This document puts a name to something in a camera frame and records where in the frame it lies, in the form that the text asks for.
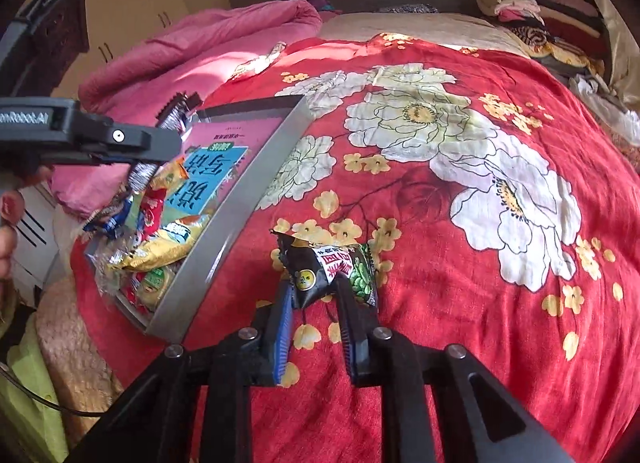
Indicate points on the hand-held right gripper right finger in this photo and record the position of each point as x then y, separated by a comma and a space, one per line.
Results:
352, 338

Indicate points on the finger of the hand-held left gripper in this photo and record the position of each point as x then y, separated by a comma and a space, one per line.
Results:
130, 143

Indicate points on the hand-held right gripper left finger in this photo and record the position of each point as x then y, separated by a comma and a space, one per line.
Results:
284, 338

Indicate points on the dark serrated cookie packet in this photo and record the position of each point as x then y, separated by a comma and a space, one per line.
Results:
175, 110

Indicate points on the red strawberry snack packet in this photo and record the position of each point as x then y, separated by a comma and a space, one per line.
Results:
152, 208

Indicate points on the black green pea snack packet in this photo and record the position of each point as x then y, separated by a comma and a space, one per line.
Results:
330, 268

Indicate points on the grey cardboard box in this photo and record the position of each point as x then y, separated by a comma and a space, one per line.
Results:
225, 223

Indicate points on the clear crumb snack packet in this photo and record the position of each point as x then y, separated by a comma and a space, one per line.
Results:
112, 268

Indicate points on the person's left hand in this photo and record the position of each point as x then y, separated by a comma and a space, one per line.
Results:
10, 205

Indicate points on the pink and blue book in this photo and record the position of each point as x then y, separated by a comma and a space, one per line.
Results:
225, 158

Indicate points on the pink quilt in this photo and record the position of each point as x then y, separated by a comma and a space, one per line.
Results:
175, 53

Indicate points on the yellow snack packet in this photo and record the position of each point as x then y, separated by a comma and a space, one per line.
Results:
160, 243

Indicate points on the cream wardrobe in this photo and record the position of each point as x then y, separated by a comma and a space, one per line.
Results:
130, 8

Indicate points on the round biscuit clear packet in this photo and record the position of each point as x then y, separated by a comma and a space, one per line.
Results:
155, 285

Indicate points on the red floral blanket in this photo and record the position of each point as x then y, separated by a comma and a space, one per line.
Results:
450, 193

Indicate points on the brown fluffy blanket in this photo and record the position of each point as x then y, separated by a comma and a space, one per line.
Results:
75, 353

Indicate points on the person's green clothing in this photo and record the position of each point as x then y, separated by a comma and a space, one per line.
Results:
25, 403

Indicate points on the dark patterned cloth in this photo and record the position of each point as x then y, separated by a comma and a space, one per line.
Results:
407, 8

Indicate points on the floral fabric basket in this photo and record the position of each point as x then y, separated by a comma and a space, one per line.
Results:
615, 113

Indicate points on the stack of folded clothes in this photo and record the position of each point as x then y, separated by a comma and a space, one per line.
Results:
540, 23

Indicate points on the cream curtain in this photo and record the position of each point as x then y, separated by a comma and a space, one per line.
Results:
620, 43

